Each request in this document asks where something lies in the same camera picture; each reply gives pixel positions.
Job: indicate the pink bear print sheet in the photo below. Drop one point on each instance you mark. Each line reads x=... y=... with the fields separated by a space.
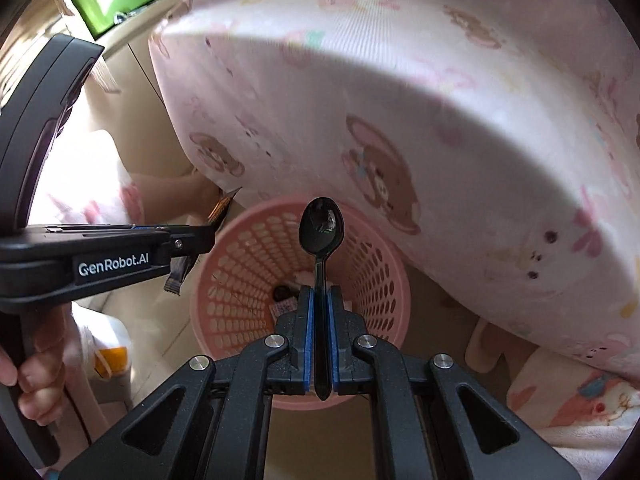
x=400 y=85

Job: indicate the cream thread spool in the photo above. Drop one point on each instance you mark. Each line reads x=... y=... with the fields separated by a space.
x=320 y=230

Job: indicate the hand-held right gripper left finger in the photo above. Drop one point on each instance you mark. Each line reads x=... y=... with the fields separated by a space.
x=306 y=340

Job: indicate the black snack wrapper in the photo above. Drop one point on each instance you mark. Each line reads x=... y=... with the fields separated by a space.
x=179 y=272

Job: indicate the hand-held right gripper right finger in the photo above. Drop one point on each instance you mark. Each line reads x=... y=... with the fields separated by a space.
x=336 y=340

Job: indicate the pink checked tissue pack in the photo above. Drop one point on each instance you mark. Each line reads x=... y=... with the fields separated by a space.
x=283 y=308

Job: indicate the white and orange plastic bag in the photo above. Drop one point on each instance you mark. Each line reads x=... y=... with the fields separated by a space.
x=107 y=355

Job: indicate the pink plastic mesh basket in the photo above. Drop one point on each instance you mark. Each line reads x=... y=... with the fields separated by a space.
x=240 y=270

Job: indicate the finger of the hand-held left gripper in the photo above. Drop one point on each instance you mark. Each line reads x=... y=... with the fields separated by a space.
x=190 y=242

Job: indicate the person's left hand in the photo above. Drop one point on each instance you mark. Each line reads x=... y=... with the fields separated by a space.
x=47 y=380

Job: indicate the pink slipper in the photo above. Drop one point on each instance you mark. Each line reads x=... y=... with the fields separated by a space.
x=482 y=345

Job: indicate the pink fluffy pajama leg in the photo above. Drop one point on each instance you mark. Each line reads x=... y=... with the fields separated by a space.
x=575 y=400
x=90 y=185

